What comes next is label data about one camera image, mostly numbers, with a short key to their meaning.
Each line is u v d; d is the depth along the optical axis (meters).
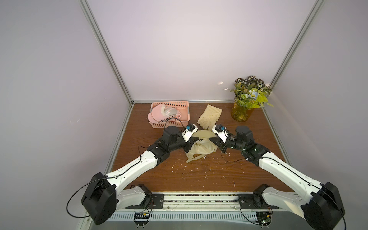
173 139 0.60
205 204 0.73
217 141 0.68
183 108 1.14
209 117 1.10
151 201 0.68
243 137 0.59
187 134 0.67
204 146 0.85
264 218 0.71
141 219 0.72
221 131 0.64
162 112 1.06
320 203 0.38
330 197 0.39
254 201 0.67
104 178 0.43
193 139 0.67
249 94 0.92
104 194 0.39
